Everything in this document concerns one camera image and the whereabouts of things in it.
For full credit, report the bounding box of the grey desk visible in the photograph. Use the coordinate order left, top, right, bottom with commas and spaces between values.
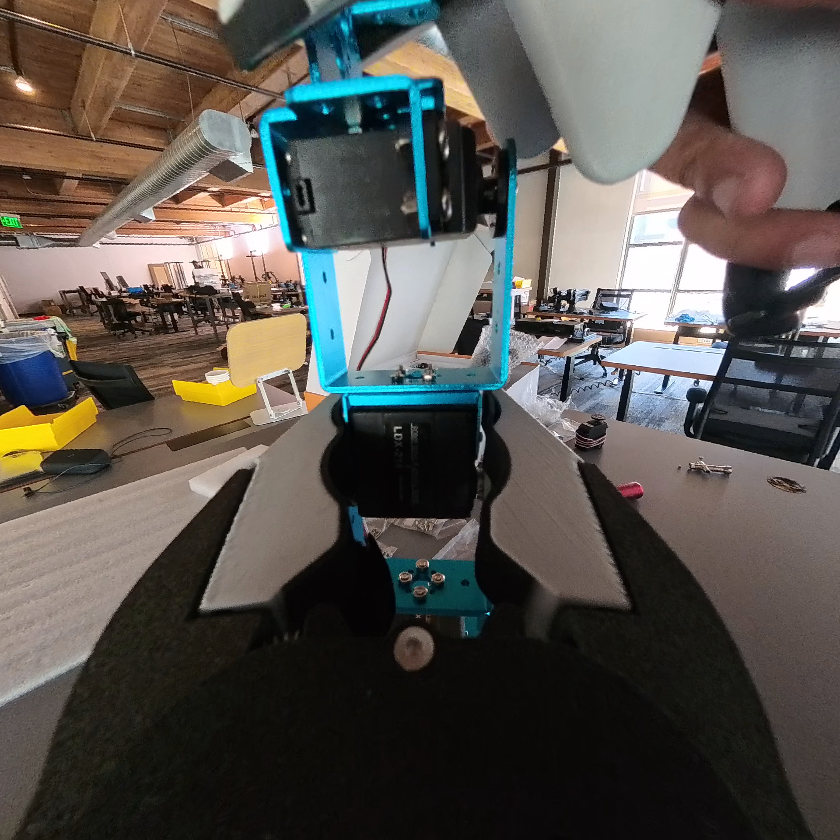
0, 384, 840, 840

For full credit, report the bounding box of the steel tension rod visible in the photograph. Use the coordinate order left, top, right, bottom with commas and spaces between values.
0, 9, 291, 101

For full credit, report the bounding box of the white foam sheet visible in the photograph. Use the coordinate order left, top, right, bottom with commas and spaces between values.
0, 446, 271, 707

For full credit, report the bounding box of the thin black cable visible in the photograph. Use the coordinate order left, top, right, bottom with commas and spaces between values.
20, 427, 173, 500

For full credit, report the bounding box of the large window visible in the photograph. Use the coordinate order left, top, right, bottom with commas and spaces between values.
619, 169, 840, 317

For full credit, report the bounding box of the yellow plastic tray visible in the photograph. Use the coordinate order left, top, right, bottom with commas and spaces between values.
172, 378, 258, 405
0, 396, 100, 458

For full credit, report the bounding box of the wooden sign on acrylic stand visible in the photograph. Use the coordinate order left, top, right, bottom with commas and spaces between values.
226, 312, 310, 425

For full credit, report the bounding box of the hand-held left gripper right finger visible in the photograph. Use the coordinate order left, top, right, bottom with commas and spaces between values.
476, 390, 632, 611

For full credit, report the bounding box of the white table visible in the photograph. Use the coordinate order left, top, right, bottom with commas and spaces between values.
600, 339, 731, 422

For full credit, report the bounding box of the person's right hand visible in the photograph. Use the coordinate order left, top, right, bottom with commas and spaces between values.
653, 118, 840, 270

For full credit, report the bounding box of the clear bag of screws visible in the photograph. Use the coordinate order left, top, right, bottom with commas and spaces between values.
364, 516, 484, 559

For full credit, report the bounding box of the black coiled cable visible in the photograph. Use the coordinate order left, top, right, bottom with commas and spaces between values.
554, 367, 631, 403

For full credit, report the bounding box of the blue toy robot arm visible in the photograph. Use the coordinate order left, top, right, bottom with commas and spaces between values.
259, 0, 519, 641

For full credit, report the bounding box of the silver ventilation duct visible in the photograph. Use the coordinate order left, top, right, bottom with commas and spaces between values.
77, 109, 254, 248

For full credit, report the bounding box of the wooden edged table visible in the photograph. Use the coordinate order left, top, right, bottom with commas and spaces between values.
514, 307, 648, 358

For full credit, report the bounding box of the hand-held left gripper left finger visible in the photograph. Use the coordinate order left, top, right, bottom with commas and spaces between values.
197, 392, 388, 614

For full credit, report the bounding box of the bubble wrap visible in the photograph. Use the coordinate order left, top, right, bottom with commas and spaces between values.
470, 324, 602, 376

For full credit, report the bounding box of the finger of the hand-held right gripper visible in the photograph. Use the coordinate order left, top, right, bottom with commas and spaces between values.
220, 0, 370, 72
361, 0, 567, 160

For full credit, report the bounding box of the black mesh office chair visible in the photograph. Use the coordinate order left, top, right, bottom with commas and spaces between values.
684, 337, 840, 469

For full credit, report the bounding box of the blue bin with plastic liner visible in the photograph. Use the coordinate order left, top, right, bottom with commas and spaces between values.
0, 330, 70, 408

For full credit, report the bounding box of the black power adapter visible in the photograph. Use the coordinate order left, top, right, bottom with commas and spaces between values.
40, 448, 112, 475

